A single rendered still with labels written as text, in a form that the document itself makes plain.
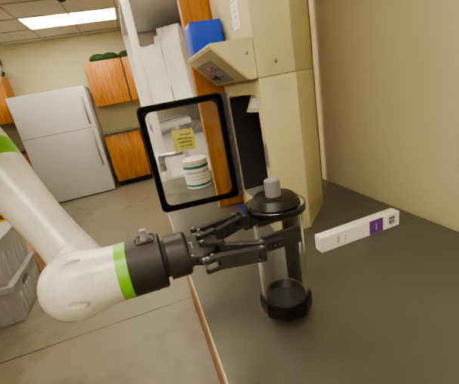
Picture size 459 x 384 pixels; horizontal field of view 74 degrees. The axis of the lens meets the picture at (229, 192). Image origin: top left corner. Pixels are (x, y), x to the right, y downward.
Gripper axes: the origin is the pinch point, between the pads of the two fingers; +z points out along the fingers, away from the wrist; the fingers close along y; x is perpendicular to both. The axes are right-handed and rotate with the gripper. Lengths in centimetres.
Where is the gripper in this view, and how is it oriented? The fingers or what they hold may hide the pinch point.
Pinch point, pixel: (274, 225)
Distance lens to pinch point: 57.8
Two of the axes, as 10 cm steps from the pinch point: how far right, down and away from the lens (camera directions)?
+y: -2.9, -2.7, 9.2
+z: 9.4, -2.4, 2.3
